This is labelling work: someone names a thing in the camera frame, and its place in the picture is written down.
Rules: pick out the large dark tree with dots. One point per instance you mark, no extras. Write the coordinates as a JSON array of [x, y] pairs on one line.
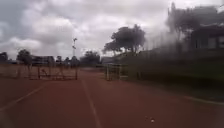
[[126, 39]]

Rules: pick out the floodlight pole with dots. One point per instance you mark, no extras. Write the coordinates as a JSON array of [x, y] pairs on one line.
[[74, 48]]

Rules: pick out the red running track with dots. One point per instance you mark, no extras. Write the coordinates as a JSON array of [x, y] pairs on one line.
[[126, 106]]

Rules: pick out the row of distant trees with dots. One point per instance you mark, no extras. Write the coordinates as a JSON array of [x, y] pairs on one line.
[[60, 58]]

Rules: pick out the row of hurdles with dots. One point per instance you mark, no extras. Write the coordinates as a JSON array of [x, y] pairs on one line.
[[53, 73]]

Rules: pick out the green hedge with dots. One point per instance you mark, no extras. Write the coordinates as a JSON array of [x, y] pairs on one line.
[[173, 68]]

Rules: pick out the low distant building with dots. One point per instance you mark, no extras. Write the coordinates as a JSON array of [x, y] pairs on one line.
[[41, 60]]

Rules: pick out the tall tree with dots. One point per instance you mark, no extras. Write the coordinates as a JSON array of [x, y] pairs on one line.
[[186, 20]]

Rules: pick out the grass strip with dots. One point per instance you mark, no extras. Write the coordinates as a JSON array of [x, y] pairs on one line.
[[200, 91]]

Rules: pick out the dark building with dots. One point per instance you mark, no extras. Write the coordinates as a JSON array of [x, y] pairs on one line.
[[208, 40]]

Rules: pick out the small white goal frame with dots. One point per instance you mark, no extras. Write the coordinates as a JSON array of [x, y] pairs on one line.
[[112, 71]]

